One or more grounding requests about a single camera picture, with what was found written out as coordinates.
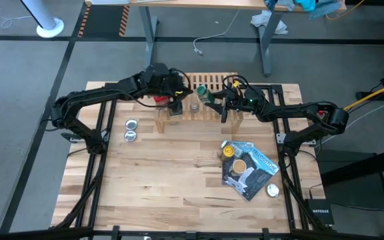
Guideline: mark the white rag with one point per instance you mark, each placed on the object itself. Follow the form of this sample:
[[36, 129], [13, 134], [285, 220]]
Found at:
[[262, 18]]

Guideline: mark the green jar white lid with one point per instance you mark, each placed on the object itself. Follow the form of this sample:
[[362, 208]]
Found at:
[[204, 94]]

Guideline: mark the hazard striped floor mat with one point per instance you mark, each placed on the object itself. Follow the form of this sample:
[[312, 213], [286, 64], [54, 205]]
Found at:
[[103, 20]]

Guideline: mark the pile of clothes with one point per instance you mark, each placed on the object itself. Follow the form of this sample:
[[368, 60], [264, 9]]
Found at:
[[312, 5]]

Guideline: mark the green black pepper tin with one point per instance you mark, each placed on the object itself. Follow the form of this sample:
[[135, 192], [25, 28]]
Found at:
[[177, 110]]

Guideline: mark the wooden slatted shelf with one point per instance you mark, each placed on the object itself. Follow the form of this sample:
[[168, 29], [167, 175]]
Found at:
[[200, 115]]

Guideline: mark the chili crunch jar yellow lid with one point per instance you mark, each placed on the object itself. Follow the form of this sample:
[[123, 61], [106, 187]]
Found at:
[[227, 152]]

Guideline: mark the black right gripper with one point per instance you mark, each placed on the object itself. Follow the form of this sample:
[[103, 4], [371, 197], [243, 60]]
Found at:
[[245, 100]]

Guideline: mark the black aluminium table frame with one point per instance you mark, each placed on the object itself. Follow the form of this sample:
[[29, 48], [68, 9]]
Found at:
[[132, 186]]

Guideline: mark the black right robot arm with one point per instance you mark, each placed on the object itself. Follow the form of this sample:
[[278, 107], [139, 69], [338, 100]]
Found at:
[[305, 110]]

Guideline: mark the small grey spice shaker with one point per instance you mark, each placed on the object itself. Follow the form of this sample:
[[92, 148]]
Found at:
[[194, 106]]

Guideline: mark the wooden desk grey legs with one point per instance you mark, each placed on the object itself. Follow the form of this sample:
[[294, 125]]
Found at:
[[212, 3]]

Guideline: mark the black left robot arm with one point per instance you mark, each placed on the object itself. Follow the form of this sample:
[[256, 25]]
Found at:
[[88, 96]]

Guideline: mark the black metal stand beam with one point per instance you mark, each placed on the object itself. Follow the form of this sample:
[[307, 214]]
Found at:
[[362, 166]]

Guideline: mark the red smoked paprika tin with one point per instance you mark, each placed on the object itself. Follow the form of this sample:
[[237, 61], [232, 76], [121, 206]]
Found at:
[[161, 99]]

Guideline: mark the furikake jar tan lid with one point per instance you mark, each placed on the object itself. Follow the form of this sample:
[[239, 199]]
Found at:
[[239, 166]]

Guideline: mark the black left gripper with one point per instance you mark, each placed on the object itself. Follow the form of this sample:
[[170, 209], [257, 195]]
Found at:
[[160, 81]]

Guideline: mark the blue Yellowstone book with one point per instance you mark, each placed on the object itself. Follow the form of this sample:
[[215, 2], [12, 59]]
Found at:
[[258, 176], [243, 145]]

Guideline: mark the grey metal bracket plate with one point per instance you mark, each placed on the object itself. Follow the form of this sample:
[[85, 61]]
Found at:
[[280, 137]]

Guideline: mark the black Netgear network switch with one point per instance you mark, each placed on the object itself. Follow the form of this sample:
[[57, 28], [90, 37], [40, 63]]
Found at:
[[320, 211]]

